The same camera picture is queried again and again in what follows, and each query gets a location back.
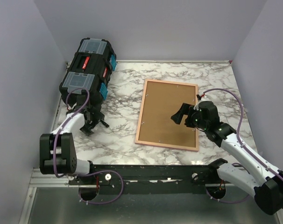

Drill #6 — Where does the black mounting base rail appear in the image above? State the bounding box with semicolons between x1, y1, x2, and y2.
69;164;221;195

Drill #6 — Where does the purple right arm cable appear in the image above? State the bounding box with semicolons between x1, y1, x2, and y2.
197;88;283;203

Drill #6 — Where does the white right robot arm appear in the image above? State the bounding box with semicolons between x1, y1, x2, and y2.
171;101;283;215

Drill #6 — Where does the green black screwdriver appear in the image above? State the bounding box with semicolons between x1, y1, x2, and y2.
100;119;109;128

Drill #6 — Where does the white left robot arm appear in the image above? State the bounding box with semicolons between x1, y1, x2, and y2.
39;95;104;184

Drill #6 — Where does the pink picture frame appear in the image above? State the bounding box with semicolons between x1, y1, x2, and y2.
135;79;199;152

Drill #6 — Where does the black plastic toolbox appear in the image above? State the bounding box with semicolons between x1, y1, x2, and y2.
59;38;117;107

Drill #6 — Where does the aluminium table rail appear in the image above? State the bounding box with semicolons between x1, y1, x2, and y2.
29;61;71;187

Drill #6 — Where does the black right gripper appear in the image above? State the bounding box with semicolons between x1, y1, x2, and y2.
171;102;208;130

